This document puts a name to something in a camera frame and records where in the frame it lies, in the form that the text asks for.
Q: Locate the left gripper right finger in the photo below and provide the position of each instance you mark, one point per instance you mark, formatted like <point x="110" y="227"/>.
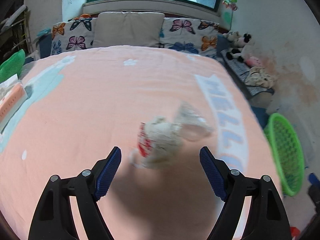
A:
<point x="251" y="202"/>

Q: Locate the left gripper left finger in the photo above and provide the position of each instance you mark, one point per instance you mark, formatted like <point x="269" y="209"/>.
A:
<point x="53" y="218"/>

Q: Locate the clear plastic cup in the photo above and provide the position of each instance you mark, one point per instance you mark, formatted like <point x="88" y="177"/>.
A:
<point x="193" y="126"/>

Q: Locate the red white wrapper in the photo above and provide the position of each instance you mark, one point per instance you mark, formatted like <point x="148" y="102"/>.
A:
<point x="158" y="143"/>

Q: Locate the red stool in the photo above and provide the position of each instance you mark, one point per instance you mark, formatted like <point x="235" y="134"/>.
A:
<point x="295" y="232"/>

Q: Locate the green plastic basket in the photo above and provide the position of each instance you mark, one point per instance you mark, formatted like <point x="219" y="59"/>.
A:
<point x="287" y="153"/>

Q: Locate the blue patterned mat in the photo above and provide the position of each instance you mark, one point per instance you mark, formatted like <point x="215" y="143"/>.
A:
<point x="241" y="72"/>

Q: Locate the pink tissue pack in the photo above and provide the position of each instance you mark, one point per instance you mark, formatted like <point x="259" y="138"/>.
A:
<point x="13" y="94"/>

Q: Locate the spotted cream cloth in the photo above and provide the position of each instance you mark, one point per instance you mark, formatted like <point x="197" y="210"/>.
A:
<point x="259" y="77"/>

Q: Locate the pink plush toy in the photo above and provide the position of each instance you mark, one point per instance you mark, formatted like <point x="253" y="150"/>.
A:
<point x="253" y="61"/>

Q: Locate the green cushion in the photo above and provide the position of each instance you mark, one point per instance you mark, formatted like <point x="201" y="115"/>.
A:
<point x="12" y="66"/>

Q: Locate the cow plush toy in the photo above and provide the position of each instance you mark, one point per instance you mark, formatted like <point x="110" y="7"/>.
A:
<point x="237" y="45"/>

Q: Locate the left butterfly pillow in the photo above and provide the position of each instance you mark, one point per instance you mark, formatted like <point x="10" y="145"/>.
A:
<point x="72" y="35"/>

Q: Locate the butterfly pillow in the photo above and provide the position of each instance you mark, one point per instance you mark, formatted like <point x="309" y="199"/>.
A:
<point x="72" y="35"/>
<point x="189" y="35"/>

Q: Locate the right butterfly pillow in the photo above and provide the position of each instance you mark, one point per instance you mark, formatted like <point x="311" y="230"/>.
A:
<point x="189" y="35"/>

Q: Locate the grey pillow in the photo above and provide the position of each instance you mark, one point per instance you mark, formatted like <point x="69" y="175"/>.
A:
<point x="128" y="28"/>

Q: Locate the colourful pinwheel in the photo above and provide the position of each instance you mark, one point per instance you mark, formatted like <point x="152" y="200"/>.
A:
<point x="231" y="7"/>

